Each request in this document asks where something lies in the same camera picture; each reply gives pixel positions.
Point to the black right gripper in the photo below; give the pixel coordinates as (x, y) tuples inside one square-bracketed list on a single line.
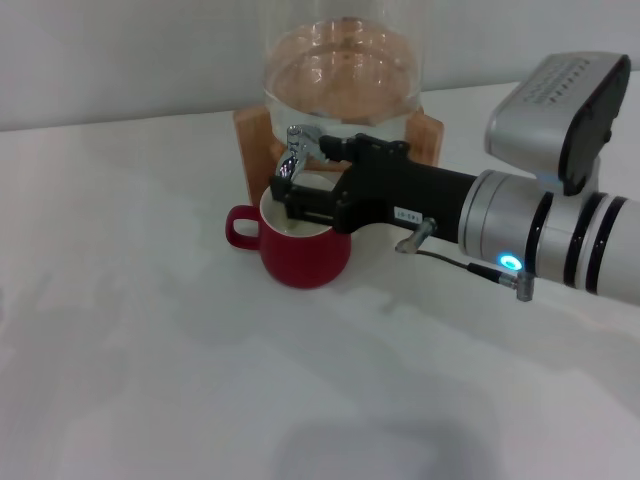
[(400, 190)]

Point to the chrome faucet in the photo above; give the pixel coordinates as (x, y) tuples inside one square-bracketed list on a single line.
[(295, 150)]

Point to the red ceramic cup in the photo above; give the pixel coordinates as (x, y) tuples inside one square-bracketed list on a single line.
[(305, 260)]

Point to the wooden dispenser stand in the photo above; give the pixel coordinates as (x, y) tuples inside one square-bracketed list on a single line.
[(250, 145)]

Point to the glass water dispenser jar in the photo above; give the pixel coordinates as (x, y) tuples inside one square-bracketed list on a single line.
[(345, 65)]

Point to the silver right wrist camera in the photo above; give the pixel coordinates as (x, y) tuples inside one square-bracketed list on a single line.
[(555, 115)]

